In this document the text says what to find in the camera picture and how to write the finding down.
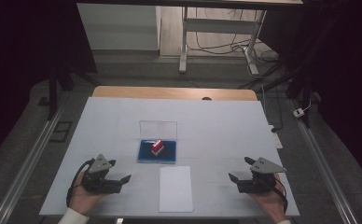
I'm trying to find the blue ink pad box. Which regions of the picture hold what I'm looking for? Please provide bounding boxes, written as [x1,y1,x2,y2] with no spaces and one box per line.
[136,120,179,165]

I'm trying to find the white table cover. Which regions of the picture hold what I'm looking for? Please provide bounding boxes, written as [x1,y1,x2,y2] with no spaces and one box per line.
[38,96,301,218]

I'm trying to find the red stamp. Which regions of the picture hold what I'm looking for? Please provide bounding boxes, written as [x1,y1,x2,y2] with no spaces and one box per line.
[150,138,165,157]

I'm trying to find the person's right hand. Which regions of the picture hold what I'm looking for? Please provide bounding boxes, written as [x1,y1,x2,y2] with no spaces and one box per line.
[247,173,288,224]

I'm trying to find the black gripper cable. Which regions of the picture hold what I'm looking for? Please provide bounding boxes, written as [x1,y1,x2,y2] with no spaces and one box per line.
[65,158,95,207]
[273,177,289,214]

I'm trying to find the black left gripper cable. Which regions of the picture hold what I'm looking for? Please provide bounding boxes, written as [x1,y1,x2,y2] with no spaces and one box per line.
[65,158,95,207]

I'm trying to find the black floor plate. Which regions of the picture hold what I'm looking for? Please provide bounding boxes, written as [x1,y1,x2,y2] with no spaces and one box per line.
[49,120,74,144]

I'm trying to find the white power adapter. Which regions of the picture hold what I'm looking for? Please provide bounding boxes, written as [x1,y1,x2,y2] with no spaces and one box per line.
[292,106,306,119]

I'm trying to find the black stand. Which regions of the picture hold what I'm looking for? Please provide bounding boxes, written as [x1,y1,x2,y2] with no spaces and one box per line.
[46,60,100,121]

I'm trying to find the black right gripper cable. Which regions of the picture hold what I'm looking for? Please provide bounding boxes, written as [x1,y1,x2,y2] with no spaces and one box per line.
[273,177,289,214]

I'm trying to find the aluminium floor rail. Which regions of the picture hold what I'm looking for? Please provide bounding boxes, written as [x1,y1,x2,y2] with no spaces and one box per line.
[0,102,65,224]
[288,98,360,224]

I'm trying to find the white paper sheet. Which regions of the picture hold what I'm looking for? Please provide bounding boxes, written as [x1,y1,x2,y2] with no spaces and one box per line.
[158,165,194,214]

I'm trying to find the white cabinet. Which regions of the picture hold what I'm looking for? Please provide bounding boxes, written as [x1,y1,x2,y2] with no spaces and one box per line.
[77,3,161,51]

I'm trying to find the white desk frame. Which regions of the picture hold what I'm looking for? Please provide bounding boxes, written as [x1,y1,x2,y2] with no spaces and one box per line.
[177,6,268,77]

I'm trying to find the dark curtain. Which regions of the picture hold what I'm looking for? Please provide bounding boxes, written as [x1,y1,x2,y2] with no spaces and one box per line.
[0,0,98,169]
[259,0,362,190]

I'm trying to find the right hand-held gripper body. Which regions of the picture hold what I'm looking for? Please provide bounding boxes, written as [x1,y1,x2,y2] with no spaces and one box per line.
[236,157,287,195]

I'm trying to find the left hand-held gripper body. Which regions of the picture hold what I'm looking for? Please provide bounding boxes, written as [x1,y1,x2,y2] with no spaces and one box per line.
[81,153,123,194]

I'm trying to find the black floor cables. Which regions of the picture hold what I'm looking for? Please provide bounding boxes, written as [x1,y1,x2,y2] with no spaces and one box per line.
[186,8,280,64]

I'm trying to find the person's left hand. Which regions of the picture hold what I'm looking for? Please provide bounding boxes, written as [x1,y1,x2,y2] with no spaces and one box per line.
[68,169,109,217]

